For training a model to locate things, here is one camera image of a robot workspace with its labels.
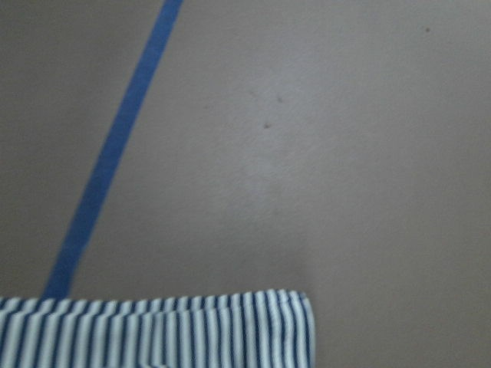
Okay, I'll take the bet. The striped collared shirt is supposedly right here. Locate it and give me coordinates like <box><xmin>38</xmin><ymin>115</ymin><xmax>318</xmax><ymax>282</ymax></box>
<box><xmin>1</xmin><ymin>290</ymin><xmax>315</xmax><ymax>367</ymax></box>

